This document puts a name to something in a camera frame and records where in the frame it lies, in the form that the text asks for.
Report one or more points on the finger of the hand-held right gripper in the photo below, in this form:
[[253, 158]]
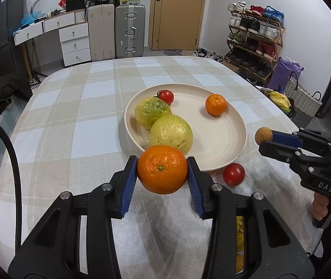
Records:
[[287, 138], [278, 151]]

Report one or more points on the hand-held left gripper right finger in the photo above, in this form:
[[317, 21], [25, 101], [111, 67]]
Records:
[[196, 189]]

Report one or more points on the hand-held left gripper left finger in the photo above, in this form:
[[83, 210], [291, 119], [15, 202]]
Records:
[[129, 186]]

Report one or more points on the small brown longan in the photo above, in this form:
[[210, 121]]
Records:
[[263, 135]]

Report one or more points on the large orange mandarin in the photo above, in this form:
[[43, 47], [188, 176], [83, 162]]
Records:
[[162, 165]]

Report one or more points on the cream round plate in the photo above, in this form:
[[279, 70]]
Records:
[[220, 139]]

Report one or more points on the yellow-green lemon front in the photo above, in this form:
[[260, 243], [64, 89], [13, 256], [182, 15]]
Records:
[[171, 133]]

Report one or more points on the yellow-green lemon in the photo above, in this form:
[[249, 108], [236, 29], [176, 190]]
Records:
[[152, 112], [171, 133]]

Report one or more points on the yellow-green lemon back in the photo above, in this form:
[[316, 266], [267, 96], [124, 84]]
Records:
[[152, 112]]

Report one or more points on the small orange mandarin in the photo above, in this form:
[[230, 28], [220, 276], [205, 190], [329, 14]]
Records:
[[215, 104]]

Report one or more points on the red tomato with stem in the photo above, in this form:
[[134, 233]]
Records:
[[166, 96]]

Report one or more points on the grey white woven basket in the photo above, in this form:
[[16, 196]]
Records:
[[301, 96]]

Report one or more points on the purple bag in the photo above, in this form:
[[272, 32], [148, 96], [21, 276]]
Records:
[[281, 74]]

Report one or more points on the brown cardboard box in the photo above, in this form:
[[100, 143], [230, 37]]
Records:
[[231, 66]]

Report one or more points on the wooden shoe rack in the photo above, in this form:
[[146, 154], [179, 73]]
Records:
[[280, 40]]

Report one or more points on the rows of shoes on rack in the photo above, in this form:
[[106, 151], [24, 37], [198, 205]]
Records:
[[270, 30]]

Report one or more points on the group of shoes on floor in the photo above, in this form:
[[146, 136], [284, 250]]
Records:
[[201, 52]]

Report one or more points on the white drawer cabinet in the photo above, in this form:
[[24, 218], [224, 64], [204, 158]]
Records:
[[75, 45]]

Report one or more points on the silver suitcase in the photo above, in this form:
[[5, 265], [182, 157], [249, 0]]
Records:
[[121, 35]]

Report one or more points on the beige suitcase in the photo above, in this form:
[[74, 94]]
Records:
[[101, 35]]

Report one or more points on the black jacket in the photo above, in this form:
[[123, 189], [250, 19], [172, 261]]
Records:
[[5, 90]]

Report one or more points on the tan wooden door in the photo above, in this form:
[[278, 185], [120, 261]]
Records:
[[180, 20]]

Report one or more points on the white desk with drawers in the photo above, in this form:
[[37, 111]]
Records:
[[58, 23]]

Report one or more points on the blue plastic bag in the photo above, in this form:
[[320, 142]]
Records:
[[27, 19]]

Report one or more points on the red white object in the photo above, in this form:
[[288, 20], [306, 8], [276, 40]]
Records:
[[62, 3]]

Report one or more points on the dark grey refrigerator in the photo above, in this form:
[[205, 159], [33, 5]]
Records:
[[0, 29]]

